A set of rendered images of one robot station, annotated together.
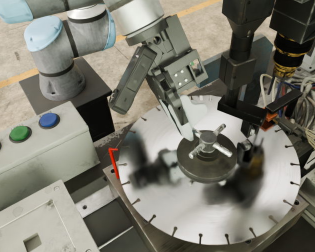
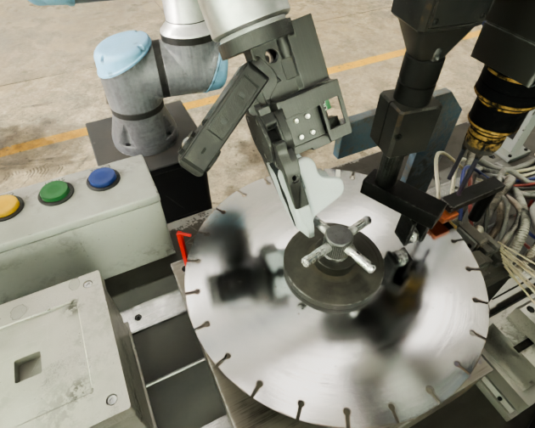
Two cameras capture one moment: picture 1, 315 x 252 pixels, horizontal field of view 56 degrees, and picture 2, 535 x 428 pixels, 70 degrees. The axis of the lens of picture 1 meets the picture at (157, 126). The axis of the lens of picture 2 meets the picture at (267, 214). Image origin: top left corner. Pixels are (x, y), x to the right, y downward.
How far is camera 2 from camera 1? 0.13 m
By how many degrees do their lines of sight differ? 2
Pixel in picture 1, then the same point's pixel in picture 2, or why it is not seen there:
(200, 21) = (356, 83)
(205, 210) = (317, 358)
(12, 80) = not seen: hidden behind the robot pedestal
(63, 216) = (87, 331)
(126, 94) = (206, 142)
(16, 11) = not seen: outside the picture
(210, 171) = (335, 292)
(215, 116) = (356, 204)
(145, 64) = (245, 94)
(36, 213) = (47, 318)
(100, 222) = (156, 345)
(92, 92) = not seen: hidden behind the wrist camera
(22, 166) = (48, 241)
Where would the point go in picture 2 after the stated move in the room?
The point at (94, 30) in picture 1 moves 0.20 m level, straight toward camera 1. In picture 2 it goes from (196, 59) to (197, 115)
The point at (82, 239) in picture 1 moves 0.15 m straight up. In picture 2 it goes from (108, 374) to (47, 301)
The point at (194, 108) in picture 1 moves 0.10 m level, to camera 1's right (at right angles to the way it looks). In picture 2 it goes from (321, 183) to (421, 188)
